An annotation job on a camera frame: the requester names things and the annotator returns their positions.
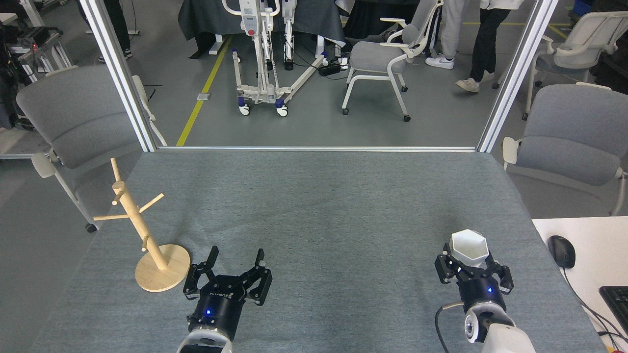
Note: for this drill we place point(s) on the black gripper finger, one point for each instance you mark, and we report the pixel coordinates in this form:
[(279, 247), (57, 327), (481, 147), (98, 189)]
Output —
[(446, 269), (261, 284), (503, 277), (192, 284)]

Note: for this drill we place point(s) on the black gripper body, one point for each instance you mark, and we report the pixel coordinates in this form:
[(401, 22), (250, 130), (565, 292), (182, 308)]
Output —
[(218, 311), (483, 291)]

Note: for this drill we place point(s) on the white hexagonal cup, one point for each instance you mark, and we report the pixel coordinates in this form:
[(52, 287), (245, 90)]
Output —
[(468, 247)]

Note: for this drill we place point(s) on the wooden cup rack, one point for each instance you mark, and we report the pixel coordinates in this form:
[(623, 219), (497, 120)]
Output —
[(162, 267)]

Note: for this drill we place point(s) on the metal equipment rack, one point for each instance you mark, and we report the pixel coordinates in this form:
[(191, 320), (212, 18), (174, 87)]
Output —
[(44, 51)]

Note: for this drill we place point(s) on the black computer mouse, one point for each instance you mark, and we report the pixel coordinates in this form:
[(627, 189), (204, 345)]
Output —
[(562, 251)]

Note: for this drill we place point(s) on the white desk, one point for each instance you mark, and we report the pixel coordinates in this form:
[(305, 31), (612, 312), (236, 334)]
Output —
[(598, 245)]

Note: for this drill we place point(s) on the black keyboard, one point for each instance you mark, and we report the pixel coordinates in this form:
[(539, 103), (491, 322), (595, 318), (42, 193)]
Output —
[(617, 304)]

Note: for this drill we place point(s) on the grey chair with white armrest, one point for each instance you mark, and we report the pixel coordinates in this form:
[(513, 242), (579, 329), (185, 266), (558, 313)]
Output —
[(574, 137)]

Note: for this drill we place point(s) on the white stand on wheels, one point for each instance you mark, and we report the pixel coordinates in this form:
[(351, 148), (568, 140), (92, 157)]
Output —
[(260, 90)]

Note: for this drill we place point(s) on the grey chair with wheels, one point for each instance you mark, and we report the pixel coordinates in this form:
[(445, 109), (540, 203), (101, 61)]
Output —
[(83, 117)]

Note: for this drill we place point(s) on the black power strip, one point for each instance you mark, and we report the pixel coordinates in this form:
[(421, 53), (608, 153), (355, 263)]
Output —
[(329, 68)]

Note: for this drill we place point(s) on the person with beige shoes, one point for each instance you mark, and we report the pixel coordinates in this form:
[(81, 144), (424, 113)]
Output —
[(488, 39)]

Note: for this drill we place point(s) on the person with white shoes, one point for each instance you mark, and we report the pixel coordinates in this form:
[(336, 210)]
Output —
[(449, 29)]

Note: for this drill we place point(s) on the table with dark cloth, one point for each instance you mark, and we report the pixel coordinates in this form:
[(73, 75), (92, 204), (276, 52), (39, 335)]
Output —
[(206, 17)]

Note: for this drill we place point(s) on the person in dark trousers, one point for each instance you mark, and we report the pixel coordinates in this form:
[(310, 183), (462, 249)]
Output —
[(120, 24)]

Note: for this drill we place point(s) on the silver table edge rail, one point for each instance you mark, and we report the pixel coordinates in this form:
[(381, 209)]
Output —
[(319, 148)]

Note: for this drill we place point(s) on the silver post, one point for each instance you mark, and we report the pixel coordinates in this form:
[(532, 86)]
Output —
[(515, 73), (117, 73)]

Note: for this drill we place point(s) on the grey chair with white frame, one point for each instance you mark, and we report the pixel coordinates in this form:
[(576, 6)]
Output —
[(588, 34), (378, 56)]

